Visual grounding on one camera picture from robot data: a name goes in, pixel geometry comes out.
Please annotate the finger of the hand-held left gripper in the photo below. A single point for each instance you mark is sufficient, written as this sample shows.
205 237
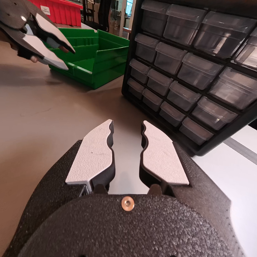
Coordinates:
48 28
40 48

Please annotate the person's left hand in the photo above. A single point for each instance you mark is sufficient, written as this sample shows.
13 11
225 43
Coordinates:
11 43

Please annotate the set of clear plastic drawers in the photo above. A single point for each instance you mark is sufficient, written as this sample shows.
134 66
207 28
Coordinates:
198 68

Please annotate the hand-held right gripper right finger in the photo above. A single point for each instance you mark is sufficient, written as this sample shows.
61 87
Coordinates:
162 158

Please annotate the green plastic bin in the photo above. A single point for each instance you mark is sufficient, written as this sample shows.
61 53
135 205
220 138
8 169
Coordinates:
104 66

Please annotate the white sheet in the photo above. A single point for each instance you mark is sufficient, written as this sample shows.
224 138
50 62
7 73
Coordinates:
230 180

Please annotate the red plastic bin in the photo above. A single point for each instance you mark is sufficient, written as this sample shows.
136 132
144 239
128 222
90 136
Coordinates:
60 14

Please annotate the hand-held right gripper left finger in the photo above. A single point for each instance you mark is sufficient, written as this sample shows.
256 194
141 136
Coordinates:
92 154

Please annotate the black drawer cabinet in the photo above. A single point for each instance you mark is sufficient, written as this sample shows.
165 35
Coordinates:
131 50

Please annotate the grey tape strip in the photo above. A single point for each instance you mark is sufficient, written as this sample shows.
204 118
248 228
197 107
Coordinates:
241 148

